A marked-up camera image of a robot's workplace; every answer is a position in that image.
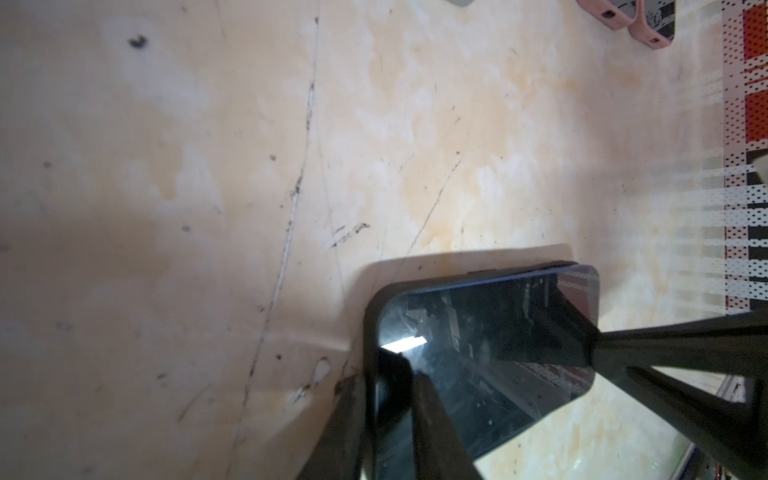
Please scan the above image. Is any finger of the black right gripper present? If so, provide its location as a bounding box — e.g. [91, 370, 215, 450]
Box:
[591, 310, 767, 479]

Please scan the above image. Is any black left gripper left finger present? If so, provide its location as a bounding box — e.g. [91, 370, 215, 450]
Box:
[296, 374, 367, 479]

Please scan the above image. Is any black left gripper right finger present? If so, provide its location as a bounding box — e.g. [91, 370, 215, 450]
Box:
[411, 373, 482, 480]

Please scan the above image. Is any black phone case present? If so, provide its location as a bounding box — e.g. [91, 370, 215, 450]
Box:
[362, 260, 578, 480]

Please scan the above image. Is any black phone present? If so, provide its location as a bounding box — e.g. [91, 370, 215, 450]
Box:
[628, 0, 677, 50]
[375, 265, 601, 480]
[576, 0, 638, 31]

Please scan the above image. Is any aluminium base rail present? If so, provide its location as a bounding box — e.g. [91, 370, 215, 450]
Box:
[668, 440, 736, 480]

